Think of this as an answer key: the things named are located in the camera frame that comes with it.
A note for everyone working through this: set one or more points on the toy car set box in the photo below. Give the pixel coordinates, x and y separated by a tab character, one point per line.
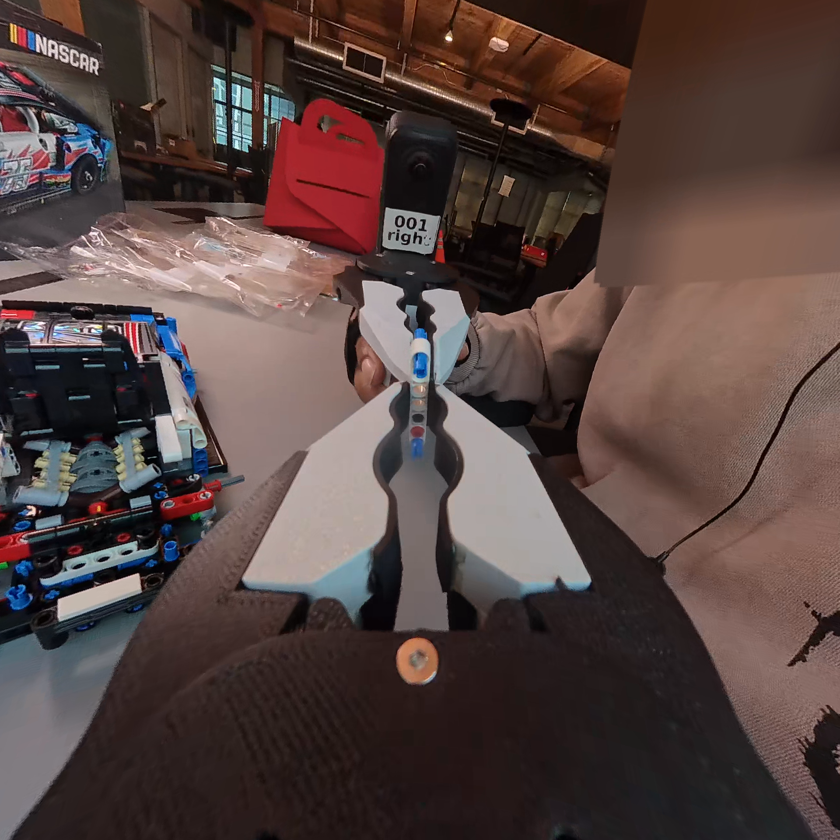
52	164

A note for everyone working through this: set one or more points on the silver ventilation duct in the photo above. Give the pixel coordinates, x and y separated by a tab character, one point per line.
426	85

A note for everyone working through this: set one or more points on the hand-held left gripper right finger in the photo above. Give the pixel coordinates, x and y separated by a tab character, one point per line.
518	525

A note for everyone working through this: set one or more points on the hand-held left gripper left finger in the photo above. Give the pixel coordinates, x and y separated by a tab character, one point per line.
315	525

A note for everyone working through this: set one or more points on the black floor lamp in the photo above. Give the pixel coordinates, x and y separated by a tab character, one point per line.
510	111

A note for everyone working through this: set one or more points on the grey desk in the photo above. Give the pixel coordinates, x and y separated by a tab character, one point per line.
275	394

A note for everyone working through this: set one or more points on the pile of clear plastic bags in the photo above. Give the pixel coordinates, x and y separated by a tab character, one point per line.
216	262

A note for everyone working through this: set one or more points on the orange traffic cone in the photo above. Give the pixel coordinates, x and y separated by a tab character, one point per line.
441	248

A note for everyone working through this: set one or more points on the large paned window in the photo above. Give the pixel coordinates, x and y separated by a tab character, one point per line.
239	111

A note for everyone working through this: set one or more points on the white brick beam with pins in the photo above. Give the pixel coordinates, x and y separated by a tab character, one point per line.
418	394

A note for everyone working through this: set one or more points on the brick-built toy race car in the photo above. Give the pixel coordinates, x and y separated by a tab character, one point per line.
98	394

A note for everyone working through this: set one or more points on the red felt bag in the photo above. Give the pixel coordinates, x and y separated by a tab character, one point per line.
315	184

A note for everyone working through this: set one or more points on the person's right forearm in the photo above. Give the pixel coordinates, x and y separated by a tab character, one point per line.
558	341

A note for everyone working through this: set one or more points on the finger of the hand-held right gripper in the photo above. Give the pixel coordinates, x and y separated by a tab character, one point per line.
453	328
384	321

